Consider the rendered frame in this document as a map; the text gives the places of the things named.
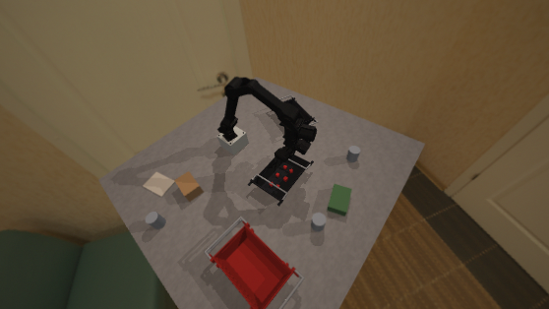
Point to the brown cardboard box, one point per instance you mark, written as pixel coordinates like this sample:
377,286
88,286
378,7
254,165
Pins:
189,186

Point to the green flat box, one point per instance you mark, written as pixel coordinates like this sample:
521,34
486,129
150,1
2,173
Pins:
339,200

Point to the beige flat panel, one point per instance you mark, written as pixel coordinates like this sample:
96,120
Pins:
159,184

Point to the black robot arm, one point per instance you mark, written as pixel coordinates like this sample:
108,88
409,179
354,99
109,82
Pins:
285,112

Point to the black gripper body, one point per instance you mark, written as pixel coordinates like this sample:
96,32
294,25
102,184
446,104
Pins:
284,154

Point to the grey cylinder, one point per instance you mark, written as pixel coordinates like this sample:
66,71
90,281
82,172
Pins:
318,222
155,220
353,153

